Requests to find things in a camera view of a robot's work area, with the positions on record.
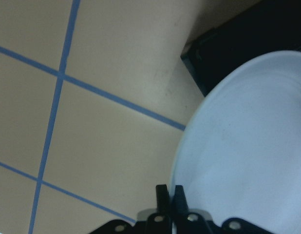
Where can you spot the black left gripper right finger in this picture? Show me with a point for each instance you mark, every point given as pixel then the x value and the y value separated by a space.
pixel 187 221

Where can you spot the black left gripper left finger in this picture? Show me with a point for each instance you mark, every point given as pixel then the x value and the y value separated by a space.
pixel 160 221

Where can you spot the light blue plate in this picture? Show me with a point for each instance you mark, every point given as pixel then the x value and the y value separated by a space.
pixel 240 154

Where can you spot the black plate rack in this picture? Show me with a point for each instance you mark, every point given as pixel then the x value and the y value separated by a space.
pixel 268 26

